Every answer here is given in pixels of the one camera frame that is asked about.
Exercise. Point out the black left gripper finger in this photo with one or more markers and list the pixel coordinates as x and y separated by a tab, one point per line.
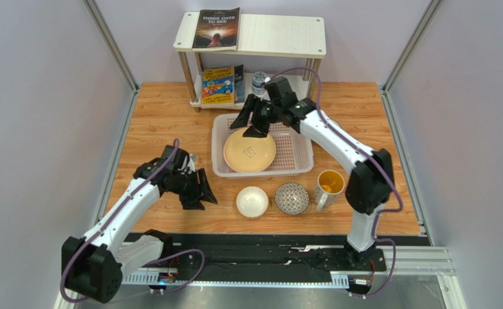
206	194
191	203

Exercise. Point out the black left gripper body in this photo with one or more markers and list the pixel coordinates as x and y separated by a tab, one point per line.
186	183

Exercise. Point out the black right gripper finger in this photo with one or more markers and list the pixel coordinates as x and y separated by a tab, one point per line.
259	121
247	109

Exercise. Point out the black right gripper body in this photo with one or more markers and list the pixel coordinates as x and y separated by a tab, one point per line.
260	112

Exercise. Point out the yellow plate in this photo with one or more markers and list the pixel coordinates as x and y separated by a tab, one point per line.
249	154

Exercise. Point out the white striped bowl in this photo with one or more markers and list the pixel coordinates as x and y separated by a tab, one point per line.
252	202

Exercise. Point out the white plastic basket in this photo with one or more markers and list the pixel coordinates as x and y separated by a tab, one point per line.
294	151

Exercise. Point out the grey patterned bowl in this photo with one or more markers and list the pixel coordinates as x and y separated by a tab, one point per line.
292	198

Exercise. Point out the pink plate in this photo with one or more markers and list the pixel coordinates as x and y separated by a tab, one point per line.
226	165

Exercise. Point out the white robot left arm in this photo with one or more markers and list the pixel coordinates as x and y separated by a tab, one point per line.
94	265

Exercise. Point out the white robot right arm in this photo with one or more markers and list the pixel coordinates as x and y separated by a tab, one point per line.
371	178

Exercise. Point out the blue white ceramic jar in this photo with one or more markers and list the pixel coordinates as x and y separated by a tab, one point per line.
257	81

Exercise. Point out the yellow treehouse book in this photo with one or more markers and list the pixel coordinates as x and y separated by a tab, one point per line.
218	87

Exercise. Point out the white bowl dark outside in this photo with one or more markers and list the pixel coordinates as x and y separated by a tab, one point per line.
334	123

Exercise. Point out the dark blue book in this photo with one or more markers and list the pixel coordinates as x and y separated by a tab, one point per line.
239	83

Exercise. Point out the white two-tier shelf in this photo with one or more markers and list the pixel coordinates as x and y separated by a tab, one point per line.
260	36

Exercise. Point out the patterned mug yellow inside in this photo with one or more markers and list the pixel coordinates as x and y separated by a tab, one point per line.
329	185

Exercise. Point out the dark Three Days book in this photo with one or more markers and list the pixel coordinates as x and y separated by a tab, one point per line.
217	30

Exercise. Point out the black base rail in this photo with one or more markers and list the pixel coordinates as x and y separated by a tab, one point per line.
257	258

